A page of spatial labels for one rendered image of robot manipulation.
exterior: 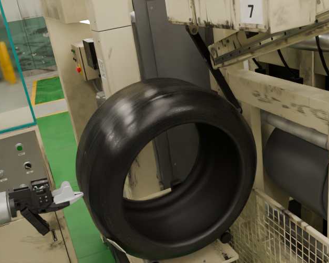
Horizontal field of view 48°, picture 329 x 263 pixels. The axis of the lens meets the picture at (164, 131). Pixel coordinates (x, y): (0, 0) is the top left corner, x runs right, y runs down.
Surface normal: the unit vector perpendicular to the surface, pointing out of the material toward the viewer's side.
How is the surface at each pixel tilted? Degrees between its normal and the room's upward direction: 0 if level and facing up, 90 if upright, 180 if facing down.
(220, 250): 0
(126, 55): 90
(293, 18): 90
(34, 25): 90
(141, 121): 47
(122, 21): 90
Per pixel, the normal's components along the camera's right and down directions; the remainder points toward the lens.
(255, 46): -0.91, 0.27
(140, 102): -0.29, -0.69
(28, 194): 0.39, 0.29
